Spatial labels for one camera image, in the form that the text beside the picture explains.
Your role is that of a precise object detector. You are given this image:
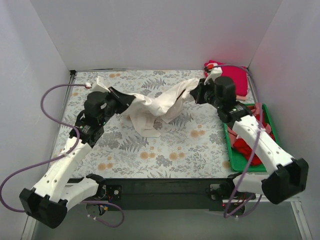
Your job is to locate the white Coca-Cola t-shirt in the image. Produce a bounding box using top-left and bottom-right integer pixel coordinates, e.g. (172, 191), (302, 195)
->
(122, 78), (200, 138)

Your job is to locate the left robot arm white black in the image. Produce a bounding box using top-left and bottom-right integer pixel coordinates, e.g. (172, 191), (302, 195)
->
(19, 87), (135, 229)

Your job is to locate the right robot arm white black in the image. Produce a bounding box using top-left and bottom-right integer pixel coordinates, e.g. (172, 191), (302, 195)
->
(190, 76), (309, 205)

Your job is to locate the folded light pink t-shirt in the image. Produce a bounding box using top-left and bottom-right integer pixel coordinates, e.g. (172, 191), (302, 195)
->
(236, 95), (248, 101)

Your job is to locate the folded magenta t-shirt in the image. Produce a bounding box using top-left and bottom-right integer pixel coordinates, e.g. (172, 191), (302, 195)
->
(204, 60), (248, 96)

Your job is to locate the crumpled pink t-shirt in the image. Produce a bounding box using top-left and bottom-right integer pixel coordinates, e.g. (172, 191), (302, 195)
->
(227, 104), (273, 143)

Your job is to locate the floral tablecloth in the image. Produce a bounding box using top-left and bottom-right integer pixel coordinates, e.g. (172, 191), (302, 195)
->
(47, 69), (258, 180)

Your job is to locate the crumpled red t-shirt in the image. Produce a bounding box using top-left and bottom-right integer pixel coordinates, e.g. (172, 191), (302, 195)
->
(229, 134), (262, 166)

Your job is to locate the green plastic tray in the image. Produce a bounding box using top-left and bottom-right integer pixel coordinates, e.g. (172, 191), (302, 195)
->
(223, 103), (279, 173)

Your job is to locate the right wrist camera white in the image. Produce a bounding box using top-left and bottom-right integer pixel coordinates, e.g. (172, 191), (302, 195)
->
(205, 62), (223, 81)

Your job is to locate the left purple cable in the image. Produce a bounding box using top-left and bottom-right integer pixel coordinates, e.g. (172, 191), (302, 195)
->
(0, 83), (126, 228)

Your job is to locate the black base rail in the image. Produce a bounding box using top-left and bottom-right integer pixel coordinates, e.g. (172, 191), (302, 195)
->
(77, 176), (253, 212)

